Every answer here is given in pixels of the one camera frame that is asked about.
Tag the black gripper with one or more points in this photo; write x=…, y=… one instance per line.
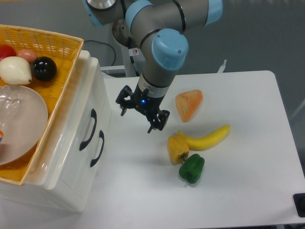
x=144, y=104

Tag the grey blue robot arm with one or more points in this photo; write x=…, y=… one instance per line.
x=159, y=33

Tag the white drawer cabinet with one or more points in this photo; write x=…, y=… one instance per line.
x=33, y=191

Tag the yellow bell pepper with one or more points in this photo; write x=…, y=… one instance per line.
x=178, y=149

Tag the yellow banana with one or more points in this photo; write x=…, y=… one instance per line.
x=208, y=141

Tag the green bell pepper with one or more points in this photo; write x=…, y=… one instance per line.
x=191, y=168

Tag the yellow woven basket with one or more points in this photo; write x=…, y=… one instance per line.
x=57, y=57

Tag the black ball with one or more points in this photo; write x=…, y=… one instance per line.
x=44, y=69

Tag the pink round fruit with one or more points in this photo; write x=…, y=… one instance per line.
x=27, y=54

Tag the clear plastic bag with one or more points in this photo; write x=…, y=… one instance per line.
x=9, y=104

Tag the red tomato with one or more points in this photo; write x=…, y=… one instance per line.
x=6, y=51

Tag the black table corner object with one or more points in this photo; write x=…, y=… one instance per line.
x=299, y=200

